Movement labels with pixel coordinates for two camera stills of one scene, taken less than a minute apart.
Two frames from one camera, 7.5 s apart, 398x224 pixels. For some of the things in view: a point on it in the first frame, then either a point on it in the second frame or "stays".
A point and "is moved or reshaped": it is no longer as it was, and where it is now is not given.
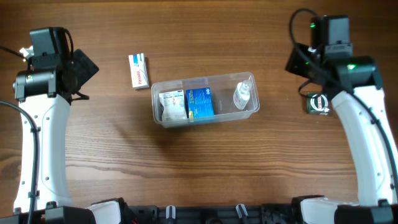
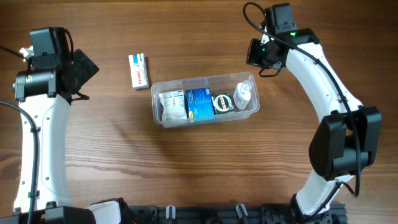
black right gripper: (293, 63) -> (252, 57)
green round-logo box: (318, 106) is moved or reshaped
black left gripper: (85, 68) stays
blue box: (199, 104) stays
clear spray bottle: (242, 93) stays
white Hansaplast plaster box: (173, 102) stays
